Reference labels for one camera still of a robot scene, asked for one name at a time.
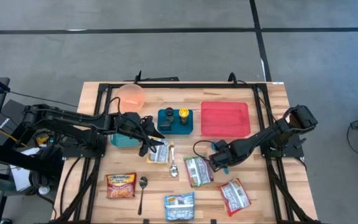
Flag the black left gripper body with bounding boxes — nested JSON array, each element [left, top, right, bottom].
[[116, 112, 150, 142]]

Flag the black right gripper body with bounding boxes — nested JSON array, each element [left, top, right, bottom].
[[211, 141, 241, 167]]

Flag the teal plastic bin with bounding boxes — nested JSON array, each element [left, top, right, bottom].
[[109, 133, 142, 147]]

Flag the green ramen packet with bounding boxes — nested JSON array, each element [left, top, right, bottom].
[[183, 154, 214, 189]]

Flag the yellow ramen packet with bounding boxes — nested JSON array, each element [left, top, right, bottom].
[[145, 138, 175, 165]]

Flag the red ramen packet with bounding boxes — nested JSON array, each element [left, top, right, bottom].
[[216, 177, 252, 218]]

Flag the long-handled silver spoon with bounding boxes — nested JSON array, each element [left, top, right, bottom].
[[137, 175, 149, 216]]

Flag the yellow-lid spice jar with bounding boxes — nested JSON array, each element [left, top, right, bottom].
[[178, 107, 190, 125]]

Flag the small silver spoon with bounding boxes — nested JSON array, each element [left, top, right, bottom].
[[168, 143, 179, 179]]

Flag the orange Maruchan ramen packet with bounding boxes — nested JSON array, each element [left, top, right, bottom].
[[105, 172, 137, 200]]

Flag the dark blue plastic tray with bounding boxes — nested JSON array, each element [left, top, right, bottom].
[[157, 108, 194, 136]]

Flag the orange translucent bowl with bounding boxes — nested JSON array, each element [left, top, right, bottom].
[[114, 83, 146, 113]]

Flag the red plastic tray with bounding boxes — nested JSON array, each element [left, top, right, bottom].
[[200, 101, 252, 138]]

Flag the blue ramen packet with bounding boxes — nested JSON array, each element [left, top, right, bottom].
[[163, 191, 196, 222]]

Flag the white paper sheet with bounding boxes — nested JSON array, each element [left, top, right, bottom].
[[10, 147, 40, 192]]

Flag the black cardboard box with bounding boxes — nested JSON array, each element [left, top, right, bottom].
[[0, 99, 46, 147]]

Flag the black equipment stand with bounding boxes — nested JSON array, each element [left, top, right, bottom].
[[0, 141, 65, 224]]

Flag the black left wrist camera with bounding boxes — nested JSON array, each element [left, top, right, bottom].
[[140, 115, 154, 127]]

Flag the black camera mast foot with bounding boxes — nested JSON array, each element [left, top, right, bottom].
[[126, 70, 180, 83]]

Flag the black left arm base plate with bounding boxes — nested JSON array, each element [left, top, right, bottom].
[[61, 132, 108, 159]]

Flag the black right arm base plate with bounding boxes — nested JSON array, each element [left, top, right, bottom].
[[259, 132, 305, 159]]

